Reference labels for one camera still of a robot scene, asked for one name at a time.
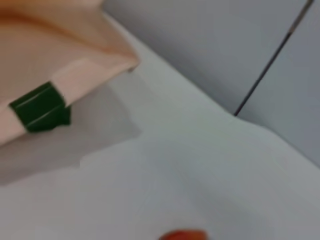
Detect beige tote bag green handles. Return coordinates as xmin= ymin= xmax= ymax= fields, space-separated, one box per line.
xmin=0 ymin=0 xmax=141 ymax=149

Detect orange striped long bread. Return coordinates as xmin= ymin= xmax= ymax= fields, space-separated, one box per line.
xmin=159 ymin=228 xmax=209 ymax=240

